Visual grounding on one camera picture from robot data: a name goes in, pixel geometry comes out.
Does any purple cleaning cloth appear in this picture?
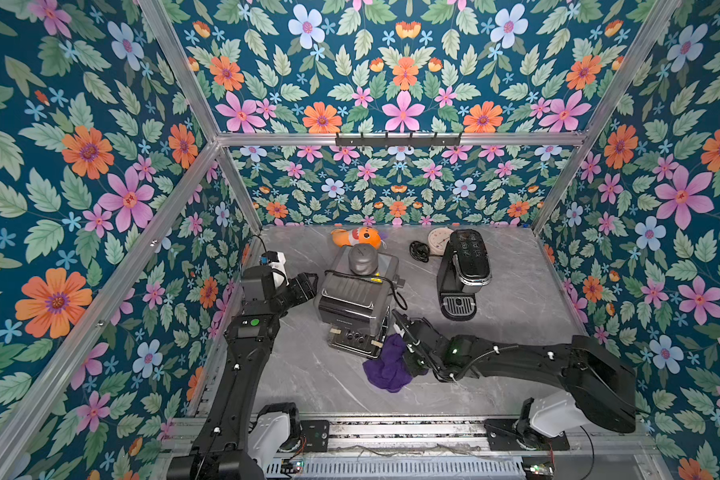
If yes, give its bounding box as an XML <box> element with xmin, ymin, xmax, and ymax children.
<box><xmin>363</xmin><ymin>334</ymin><xmax>429</xmax><ymax>393</ymax></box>

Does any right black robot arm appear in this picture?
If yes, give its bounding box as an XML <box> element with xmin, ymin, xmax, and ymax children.
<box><xmin>391</xmin><ymin>310</ymin><xmax>639</xmax><ymax>450</ymax></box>

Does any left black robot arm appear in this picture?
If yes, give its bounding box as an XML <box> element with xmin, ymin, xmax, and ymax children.
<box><xmin>166</xmin><ymin>265</ymin><xmax>319</xmax><ymax>479</ymax></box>

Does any black capsule coffee machine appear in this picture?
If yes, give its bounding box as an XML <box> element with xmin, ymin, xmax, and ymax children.
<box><xmin>437</xmin><ymin>229</ymin><xmax>492</xmax><ymax>322</ymax></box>

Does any grey water tank lid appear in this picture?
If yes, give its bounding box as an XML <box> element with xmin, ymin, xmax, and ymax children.
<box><xmin>348</xmin><ymin>244</ymin><xmax>379</xmax><ymax>276</ymax></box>

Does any orange plush fish toy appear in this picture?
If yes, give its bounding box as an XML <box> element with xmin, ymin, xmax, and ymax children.
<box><xmin>330</xmin><ymin>226</ymin><xmax>383</xmax><ymax>250</ymax></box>

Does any round beige coaster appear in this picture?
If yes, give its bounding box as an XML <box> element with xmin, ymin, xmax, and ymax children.
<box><xmin>427</xmin><ymin>227</ymin><xmax>453</xmax><ymax>257</ymax></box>

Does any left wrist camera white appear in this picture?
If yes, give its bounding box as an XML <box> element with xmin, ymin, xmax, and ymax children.
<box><xmin>260</xmin><ymin>250</ymin><xmax>288</xmax><ymax>287</ymax></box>

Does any espresso machine black cord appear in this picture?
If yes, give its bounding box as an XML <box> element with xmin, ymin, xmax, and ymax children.
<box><xmin>323</xmin><ymin>268</ymin><xmax>409</xmax><ymax>312</ymax></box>

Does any aluminium front rail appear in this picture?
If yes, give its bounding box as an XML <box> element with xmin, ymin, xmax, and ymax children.
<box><xmin>301</xmin><ymin>413</ymin><xmax>660</xmax><ymax>455</ymax></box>

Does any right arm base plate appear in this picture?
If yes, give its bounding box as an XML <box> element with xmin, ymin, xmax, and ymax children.
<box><xmin>483</xmin><ymin>418</ymin><xmax>570</xmax><ymax>453</ymax></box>

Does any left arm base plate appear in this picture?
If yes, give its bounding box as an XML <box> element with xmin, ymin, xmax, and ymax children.
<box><xmin>276</xmin><ymin>419</ymin><xmax>331</xmax><ymax>455</ymax></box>

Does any black hook rail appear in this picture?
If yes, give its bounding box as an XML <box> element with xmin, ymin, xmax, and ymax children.
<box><xmin>334</xmin><ymin>132</ymin><xmax>462</xmax><ymax>148</ymax></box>

